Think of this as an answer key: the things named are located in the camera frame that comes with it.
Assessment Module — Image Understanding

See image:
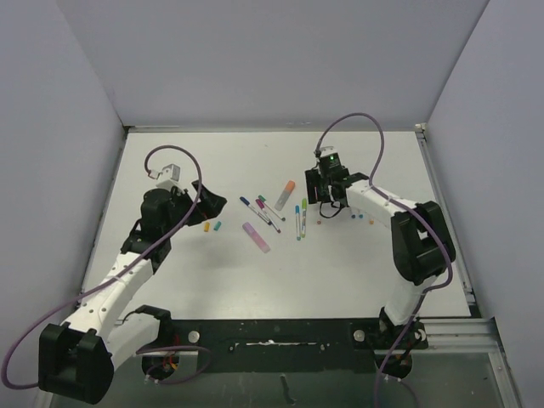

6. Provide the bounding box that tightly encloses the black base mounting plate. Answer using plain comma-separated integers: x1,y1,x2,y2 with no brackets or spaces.
122,316,430,382

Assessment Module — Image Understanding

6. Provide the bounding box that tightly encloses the orange cap highlighter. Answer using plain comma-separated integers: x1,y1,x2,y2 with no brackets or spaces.
274,180,296,211

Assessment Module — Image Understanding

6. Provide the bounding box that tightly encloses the green cap marker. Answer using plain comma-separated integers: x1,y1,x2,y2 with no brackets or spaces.
258,195,286,222

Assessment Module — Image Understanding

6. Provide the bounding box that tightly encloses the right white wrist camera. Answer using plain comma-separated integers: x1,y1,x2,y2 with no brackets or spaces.
314,146,337,159

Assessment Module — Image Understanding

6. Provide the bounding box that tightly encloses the lime green cap pen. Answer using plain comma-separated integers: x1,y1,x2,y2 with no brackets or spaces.
300,197,308,239

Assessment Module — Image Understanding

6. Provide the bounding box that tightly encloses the magenta cap marker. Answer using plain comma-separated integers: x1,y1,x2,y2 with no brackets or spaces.
255,199,281,234

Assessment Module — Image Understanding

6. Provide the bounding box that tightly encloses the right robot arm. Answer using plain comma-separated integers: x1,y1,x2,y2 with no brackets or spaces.
304,149,456,348

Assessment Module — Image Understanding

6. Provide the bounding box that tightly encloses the blue cap marker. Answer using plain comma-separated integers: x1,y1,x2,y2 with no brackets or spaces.
239,196,271,225

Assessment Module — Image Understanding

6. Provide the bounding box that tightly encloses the light blue cap pen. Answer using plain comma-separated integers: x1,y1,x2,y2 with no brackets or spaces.
295,205,302,241

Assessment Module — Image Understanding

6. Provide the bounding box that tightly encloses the pink highlighter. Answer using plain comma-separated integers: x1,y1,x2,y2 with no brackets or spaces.
242,222,270,253

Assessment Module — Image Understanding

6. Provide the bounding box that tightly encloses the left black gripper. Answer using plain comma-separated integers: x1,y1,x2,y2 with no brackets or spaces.
162,180,225,237

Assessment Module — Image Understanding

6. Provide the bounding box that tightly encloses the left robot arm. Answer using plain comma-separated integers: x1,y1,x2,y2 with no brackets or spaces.
38,182,227,405

